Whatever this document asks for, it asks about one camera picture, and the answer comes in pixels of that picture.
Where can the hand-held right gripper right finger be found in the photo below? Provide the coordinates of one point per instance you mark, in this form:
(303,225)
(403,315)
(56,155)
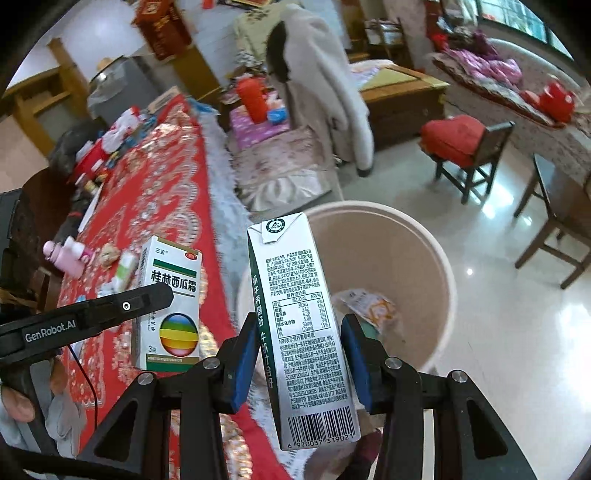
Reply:
(358,364)

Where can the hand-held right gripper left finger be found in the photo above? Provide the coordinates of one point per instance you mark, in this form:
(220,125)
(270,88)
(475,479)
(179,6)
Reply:
(244,364)

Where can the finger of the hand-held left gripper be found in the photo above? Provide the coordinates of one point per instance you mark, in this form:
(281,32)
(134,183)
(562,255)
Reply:
(138,302)

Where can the white green medicine box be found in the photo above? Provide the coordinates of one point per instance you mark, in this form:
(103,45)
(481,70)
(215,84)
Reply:
(171,286)

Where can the brown paper ball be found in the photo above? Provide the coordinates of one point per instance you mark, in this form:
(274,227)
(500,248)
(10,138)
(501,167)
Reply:
(108,254)

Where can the orange white wrapper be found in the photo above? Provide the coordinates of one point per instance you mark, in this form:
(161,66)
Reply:
(374,309)

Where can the beige trash bin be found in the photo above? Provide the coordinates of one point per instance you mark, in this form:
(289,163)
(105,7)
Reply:
(406,258)

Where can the person's left hand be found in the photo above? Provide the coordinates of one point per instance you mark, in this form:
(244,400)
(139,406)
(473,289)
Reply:
(14,401)

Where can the white pill bottle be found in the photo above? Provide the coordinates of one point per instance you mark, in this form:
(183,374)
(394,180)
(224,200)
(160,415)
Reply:
(85,253)

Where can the pink thermos bottle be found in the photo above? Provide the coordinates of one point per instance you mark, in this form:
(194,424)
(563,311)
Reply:
(62,258)

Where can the white paper sheet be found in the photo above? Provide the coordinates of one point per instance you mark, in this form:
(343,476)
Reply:
(90,207)

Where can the black plastic bag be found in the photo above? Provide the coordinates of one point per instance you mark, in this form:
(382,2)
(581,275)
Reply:
(69,221)

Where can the red floral tablecloth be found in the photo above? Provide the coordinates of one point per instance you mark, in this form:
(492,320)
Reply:
(152,184)

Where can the round brown wooden board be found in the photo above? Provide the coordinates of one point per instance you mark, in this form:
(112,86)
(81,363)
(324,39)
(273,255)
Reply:
(46,207)

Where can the white lace tablecloth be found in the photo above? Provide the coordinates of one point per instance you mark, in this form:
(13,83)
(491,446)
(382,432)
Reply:
(221,184)

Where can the red basin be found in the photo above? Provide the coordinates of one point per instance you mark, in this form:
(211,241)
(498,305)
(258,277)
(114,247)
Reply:
(90,159)

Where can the white plastic bag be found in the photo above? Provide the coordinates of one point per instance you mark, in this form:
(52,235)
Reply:
(122,129)

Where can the floral cushioned chair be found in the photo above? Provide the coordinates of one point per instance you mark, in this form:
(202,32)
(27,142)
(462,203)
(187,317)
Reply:
(277,170)

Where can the printed cardboard box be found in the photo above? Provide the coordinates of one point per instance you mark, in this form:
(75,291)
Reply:
(161,99)

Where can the pink floral box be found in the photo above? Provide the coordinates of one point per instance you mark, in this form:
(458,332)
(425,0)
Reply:
(254,129)

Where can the grey covered appliance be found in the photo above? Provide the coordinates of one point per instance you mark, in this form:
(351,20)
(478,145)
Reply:
(120,87)

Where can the wooden cabinet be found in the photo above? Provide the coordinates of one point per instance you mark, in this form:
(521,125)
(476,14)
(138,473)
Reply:
(41,106)

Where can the red thermos flask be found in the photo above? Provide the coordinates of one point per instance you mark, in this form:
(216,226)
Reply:
(251,99)

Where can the red cushion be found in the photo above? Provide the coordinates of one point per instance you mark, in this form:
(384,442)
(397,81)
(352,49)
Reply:
(452,138)

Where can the large dark wooden chair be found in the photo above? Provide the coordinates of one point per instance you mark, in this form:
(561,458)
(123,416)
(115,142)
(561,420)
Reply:
(554,217)

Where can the small dark wooden chair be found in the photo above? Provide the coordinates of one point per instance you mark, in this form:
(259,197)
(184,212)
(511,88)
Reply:
(489,157)

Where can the wooden chest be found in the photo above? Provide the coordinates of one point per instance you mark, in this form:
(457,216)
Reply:
(401,106)

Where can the cream fleece coat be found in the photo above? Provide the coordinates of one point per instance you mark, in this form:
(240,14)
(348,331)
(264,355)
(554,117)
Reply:
(323,92)

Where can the red lantern decoration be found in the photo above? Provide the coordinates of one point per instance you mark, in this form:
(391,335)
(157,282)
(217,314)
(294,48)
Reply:
(161,27)

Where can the yellow floral cloth cover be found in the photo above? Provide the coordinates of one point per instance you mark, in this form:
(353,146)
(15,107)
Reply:
(251,32)

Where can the floral sofa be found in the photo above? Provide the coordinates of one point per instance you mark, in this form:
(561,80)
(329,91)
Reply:
(531,110)

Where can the pink bedding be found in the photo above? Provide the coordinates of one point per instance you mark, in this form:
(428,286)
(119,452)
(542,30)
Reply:
(480,64)

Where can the wooden rack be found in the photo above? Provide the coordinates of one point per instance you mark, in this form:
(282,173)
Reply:
(383,41)

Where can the window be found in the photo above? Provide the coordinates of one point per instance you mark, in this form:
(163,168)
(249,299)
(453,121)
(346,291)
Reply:
(521,18)

